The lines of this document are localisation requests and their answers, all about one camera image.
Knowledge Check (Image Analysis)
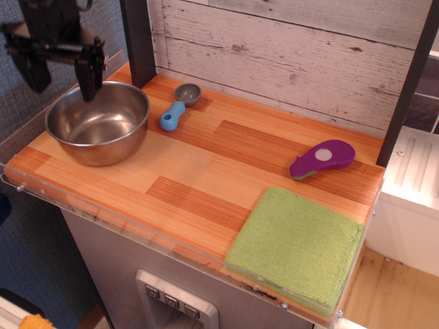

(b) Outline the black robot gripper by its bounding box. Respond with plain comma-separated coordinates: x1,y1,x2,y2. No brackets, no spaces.
1,1,105,102

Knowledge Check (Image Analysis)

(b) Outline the stainless steel pot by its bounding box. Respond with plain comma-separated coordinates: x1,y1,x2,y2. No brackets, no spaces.
45,81,150,167

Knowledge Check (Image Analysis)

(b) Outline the blue grey toy scoop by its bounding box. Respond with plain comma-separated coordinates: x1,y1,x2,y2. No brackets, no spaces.
159,84,202,132

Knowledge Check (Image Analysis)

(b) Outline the grey toy fridge cabinet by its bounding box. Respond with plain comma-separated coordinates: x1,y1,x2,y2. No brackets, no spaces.
62,210,313,328

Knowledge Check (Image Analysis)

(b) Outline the orange object bottom left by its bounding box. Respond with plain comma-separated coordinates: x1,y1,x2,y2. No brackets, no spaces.
19,315,54,329

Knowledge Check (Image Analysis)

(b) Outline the silver dispenser panel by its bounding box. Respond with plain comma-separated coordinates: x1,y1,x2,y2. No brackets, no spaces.
136,269,220,328

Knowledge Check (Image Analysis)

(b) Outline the purple toy eggplant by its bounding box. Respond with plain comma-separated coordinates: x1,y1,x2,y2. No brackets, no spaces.
289,140,356,180

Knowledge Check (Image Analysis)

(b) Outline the green folded cloth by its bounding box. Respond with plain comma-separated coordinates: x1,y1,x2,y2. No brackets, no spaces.
226,188,365,316

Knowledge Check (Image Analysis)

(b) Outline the white toy sink unit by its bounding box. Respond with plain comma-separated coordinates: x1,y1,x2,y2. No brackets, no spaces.
363,51,439,278

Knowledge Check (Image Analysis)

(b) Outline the dark left shelf post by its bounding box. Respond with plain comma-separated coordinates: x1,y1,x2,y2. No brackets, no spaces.
120,0,156,88

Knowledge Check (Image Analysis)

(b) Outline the dark shelf post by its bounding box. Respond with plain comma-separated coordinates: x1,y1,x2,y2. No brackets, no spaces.
376,0,438,167
120,0,156,88

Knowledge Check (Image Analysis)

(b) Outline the dark right shelf post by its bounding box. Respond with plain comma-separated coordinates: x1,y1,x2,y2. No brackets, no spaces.
376,0,438,167

